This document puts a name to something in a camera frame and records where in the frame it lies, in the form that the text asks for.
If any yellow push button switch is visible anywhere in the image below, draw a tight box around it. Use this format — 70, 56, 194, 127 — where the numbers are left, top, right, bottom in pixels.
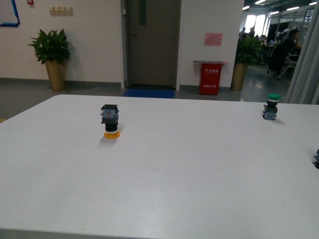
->
100, 104, 120, 139

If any blue floor mat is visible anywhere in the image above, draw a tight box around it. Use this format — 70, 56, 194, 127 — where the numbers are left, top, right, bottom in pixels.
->
123, 89, 174, 99

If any red fire extinguisher box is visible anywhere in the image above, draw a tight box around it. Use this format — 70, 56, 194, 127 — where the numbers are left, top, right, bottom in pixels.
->
193, 60, 228, 95

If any grey door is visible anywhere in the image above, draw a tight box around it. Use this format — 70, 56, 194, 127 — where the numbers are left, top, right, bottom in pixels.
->
126, 0, 181, 87

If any pink paper notice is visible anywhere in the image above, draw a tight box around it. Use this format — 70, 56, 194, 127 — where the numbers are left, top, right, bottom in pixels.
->
204, 33, 223, 47

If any right potted plant gold vase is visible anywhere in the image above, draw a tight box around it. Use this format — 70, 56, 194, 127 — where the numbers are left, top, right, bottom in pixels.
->
230, 37, 262, 91

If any potted plant gold vase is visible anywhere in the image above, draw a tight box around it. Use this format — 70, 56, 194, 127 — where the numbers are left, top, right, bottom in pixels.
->
230, 37, 262, 91
29, 29, 70, 91

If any left potted plant gold vase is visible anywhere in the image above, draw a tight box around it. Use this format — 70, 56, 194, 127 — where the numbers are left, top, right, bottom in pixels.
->
29, 29, 70, 91

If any seated person in black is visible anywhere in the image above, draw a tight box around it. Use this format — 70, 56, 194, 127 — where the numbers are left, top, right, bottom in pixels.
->
268, 29, 302, 76

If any white office chair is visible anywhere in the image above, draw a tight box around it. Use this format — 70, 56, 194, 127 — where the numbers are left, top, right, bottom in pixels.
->
278, 54, 299, 78

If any grey curtain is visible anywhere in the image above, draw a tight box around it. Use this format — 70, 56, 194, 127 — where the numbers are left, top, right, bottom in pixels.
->
286, 5, 319, 105

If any blue framed whiteboard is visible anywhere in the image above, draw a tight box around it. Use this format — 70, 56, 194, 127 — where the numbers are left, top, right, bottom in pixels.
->
0, 0, 20, 27

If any green push button switch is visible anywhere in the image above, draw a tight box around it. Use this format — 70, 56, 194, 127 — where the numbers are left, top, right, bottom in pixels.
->
263, 93, 281, 120

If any wall light switch panel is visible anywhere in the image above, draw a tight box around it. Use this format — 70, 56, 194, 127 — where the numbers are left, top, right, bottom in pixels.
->
49, 5, 73, 16

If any red push button switch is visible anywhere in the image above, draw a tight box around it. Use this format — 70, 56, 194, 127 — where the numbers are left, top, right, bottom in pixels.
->
313, 149, 319, 169

